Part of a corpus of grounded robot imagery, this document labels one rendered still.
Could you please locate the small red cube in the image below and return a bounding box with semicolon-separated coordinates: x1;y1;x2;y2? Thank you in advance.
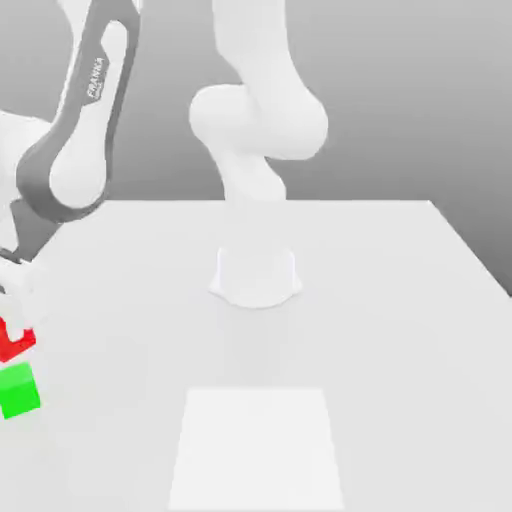
0;316;38;364

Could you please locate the small green cube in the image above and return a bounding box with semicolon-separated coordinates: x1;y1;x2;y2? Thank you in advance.
0;361;42;421

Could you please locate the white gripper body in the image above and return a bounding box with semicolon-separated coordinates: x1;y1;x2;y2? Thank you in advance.
0;260;49;321

